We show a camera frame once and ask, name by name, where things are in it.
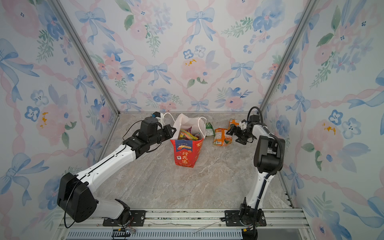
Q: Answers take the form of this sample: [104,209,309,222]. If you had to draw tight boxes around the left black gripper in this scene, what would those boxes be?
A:
[149,124,178,148]

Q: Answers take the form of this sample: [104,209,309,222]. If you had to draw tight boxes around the orange snack pack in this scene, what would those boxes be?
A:
[213,128,233,147]
[228,119,241,130]

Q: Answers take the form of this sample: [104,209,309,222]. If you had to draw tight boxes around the red paper bag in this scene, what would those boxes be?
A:
[171,114,207,168]

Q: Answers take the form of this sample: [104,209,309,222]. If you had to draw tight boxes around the pink fruit candy pack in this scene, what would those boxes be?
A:
[178,127,200,141]

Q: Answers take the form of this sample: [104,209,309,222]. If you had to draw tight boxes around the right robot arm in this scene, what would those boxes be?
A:
[227,115,285,227]

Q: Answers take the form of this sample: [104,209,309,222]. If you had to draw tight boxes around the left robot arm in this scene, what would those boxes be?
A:
[57,116,177,226]

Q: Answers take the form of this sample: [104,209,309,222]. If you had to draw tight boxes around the green snack pack back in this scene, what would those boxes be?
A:
[206,122,215,137]

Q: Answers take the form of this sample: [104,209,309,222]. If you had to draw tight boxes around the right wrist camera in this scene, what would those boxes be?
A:
[239,120,250,130]

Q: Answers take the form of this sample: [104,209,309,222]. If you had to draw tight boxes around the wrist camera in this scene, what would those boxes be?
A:
[152,112,162,119]
[239,120,250,130]

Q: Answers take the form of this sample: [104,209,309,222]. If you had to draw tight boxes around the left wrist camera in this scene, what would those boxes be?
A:
[152,112,162,119]

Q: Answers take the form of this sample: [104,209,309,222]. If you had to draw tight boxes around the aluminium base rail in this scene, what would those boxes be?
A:
[53,209,315,240]

